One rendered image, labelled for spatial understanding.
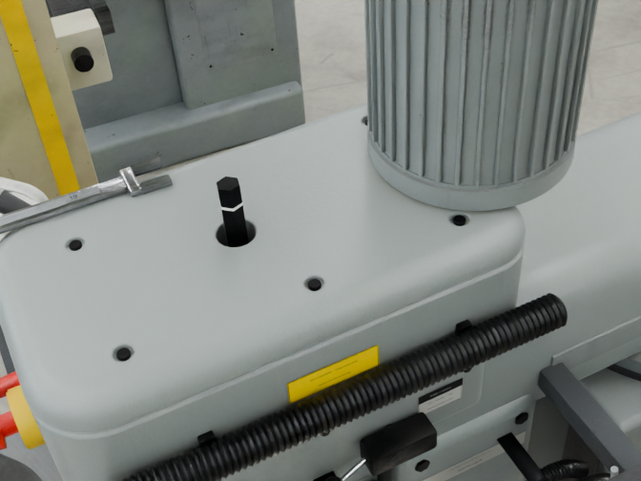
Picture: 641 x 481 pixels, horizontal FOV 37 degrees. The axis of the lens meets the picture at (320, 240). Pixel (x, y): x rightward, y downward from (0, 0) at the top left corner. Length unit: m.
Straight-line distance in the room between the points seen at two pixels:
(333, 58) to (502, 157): 3.68
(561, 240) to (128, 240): 0.46
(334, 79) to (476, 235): 3.53
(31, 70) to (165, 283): 1.93
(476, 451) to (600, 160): 0.37
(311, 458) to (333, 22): 3.93
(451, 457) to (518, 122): 0.43
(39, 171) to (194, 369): 2.17
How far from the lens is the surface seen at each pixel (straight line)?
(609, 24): 4.81
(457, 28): 0.77
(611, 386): 1.23
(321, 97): 4.26
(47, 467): 2.62
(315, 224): 0.87
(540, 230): 1.06
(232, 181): 0.83
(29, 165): 2.90
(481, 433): 1.10
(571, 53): 0.82
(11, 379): 1.05
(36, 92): 2.77
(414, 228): 0.86
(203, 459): 0.82
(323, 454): 0.97
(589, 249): 1.05
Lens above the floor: 2.49
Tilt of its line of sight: 44 degrees down
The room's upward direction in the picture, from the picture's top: 5 degrees counter-clockwise
